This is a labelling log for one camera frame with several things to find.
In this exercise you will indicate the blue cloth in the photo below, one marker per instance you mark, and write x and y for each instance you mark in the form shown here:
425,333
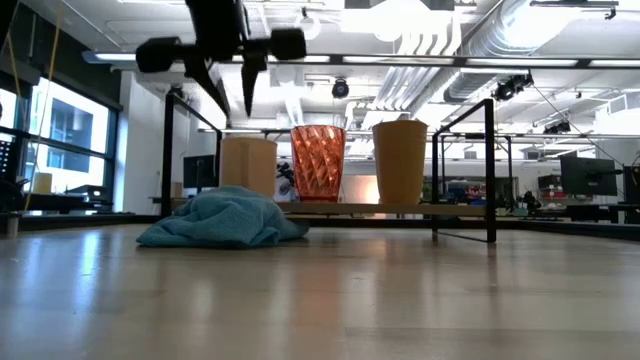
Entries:
225,220

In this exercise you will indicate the tall orange plastic cup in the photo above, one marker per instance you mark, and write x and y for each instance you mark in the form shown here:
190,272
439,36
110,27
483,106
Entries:
400,165

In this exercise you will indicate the black aluminium table frame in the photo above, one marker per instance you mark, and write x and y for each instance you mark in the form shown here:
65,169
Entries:
75,221

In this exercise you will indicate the black monitor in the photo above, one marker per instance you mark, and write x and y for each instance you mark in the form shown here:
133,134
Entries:
632,185
587,176
199,172

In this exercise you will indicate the red faceted plastic cup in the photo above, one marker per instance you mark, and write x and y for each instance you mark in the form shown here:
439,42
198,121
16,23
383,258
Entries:
318,165

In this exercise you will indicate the white bag with black print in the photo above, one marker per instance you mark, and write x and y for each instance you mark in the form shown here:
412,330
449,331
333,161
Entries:
285,190

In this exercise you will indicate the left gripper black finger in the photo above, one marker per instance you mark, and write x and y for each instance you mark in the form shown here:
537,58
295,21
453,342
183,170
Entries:
205,72
251,70

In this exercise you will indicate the large window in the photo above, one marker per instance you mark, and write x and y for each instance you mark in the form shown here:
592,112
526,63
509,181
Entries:
75,130

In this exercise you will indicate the white ceiling pipe bundle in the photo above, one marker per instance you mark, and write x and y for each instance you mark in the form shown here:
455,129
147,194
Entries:
420,60

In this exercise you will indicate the wooden shelf with black frame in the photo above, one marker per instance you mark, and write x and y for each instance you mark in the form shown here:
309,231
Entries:
390,208

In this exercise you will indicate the black ceiling-hung device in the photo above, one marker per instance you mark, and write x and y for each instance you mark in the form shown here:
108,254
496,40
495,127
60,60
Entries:
510,87

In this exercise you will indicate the small grey cylinder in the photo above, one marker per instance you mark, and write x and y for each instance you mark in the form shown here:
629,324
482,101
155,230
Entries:
12,225

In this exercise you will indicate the black box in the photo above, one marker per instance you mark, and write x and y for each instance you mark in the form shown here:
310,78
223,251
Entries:
87,194

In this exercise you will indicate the yellow box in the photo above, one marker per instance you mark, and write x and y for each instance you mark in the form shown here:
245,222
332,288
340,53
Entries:
42,184

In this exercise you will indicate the black round overhead camera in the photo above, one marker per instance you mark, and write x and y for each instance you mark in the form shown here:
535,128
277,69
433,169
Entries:
340,89

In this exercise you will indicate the dark background table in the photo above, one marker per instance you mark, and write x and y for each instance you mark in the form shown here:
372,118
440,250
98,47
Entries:
50,202

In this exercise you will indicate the long linear ceiling light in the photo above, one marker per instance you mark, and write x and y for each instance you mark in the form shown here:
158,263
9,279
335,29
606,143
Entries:
520,62

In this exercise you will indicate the silver ceiling duct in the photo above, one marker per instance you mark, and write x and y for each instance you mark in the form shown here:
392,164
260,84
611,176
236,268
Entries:
505,30

